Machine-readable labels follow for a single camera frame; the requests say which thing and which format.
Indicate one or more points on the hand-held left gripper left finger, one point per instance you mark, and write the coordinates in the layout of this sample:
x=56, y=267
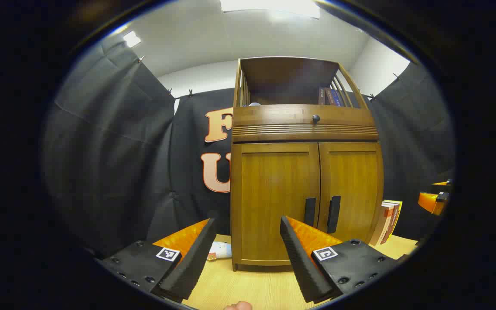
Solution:
x=192, y=267

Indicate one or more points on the white orange paperback book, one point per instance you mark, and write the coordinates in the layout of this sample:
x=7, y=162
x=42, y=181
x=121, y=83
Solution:
x=379, y=226

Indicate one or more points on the blue hardcover book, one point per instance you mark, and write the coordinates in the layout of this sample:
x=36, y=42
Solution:
x=337, y=98

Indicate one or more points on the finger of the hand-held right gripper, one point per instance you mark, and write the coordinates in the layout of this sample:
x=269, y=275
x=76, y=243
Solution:
x=429, y=201
x=441, y=183

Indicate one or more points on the wooden shoe cabinet door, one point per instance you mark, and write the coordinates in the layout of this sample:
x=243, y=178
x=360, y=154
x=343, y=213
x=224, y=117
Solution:
x=353, y=181
x=269, y=193

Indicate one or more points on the wooden double-door shoe cabinet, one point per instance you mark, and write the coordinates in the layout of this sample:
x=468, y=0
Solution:
x=304, y=134

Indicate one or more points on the dark brown hardcover book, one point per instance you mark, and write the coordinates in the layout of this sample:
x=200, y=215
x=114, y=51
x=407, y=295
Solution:
x=321, y=97

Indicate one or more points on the wooden drawer with black knob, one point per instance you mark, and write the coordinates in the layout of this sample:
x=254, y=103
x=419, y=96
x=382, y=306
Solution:
x=274, y=115

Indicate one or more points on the reddish brown paperback book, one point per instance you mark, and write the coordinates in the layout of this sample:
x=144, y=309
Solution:
x=391, y=224

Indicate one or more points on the black backdrop cloth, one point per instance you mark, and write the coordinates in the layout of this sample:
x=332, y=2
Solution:
x=110, y=150

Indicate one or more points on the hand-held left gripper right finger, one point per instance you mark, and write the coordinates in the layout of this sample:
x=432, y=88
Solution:
x=299, y=262

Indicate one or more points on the rectangular ceiling light panel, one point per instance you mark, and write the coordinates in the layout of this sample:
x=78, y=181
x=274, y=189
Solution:
x=131, y=39
x=269, y=6

